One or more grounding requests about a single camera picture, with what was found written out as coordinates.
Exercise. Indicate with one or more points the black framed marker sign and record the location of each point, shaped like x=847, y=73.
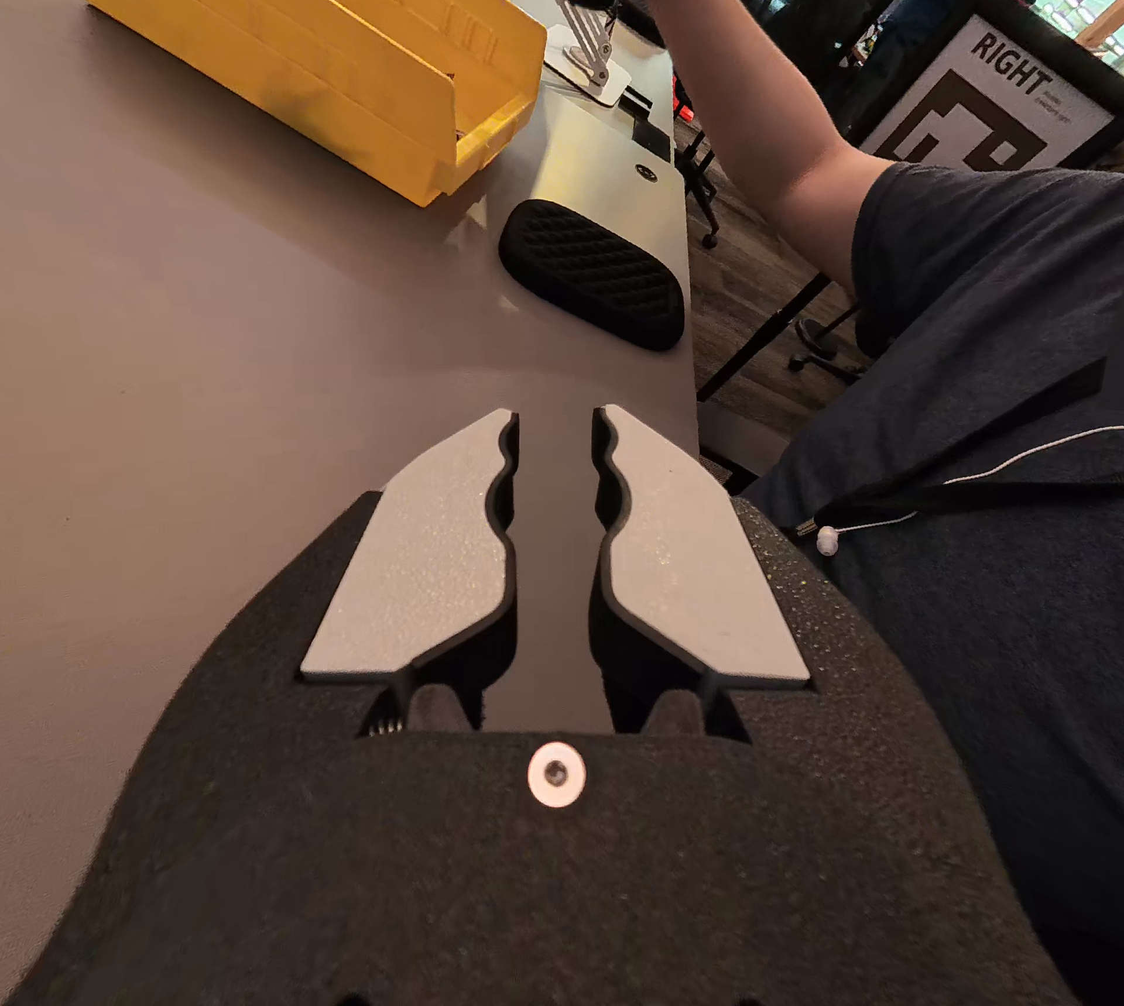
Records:
x=992, y=102

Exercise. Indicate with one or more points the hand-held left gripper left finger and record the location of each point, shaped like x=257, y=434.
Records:
x=413, y=567

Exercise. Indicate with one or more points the black table leg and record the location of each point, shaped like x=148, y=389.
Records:
x=764, y=334

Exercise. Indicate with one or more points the black chair castor base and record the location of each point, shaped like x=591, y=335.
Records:
x=825, y=356

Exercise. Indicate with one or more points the yellow plastic bin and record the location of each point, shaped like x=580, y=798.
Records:
x=263, y=58

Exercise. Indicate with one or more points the person's right forearm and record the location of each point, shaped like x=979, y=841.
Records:
x=773, y=119

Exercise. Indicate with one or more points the black elbow rest pad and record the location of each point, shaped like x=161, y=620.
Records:
x=597, y=277

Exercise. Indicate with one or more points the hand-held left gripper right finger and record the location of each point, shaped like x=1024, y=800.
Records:
x=694, y=576

